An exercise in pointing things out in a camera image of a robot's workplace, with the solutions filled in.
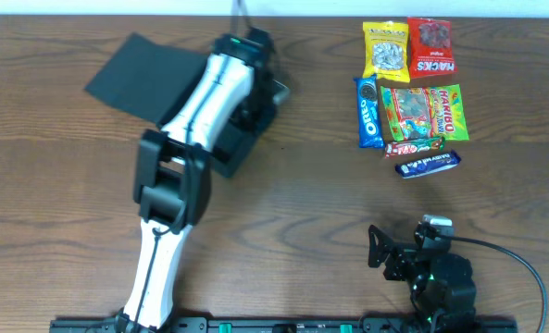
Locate red KitKat chocolate bar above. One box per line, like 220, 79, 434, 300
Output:
384, 136, 445, 158

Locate blue Oreo cookie pack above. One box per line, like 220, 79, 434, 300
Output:
355, 74, 385, 149

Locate black gift box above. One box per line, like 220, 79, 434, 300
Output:
85, 29, 273, 178

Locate green Haribo gummy bag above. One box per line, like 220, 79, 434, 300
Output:
381, 84, 469, 142

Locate yellow seeds snack bag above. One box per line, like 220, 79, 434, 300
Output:
362, 21, 410, 83

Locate red Hacks candy bag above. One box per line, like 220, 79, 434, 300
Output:
407, 18, 457, 79

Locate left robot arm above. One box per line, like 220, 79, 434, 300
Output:
115, 28, 289, 332

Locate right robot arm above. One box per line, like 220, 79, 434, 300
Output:
368, 215, 476, 332

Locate blue Dairy Milk chocolate bar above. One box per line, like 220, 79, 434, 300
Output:
394, 150, 461, 179

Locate right black cable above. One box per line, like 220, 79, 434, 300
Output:
435, 233, 549, 333

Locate black cable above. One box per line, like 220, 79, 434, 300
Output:
435, 233, 549, 333
230, 0, 252, 38

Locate left black cable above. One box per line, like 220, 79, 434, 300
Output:
230, 0, 252, 38

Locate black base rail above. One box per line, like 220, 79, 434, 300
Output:
48, 315, 519, 333

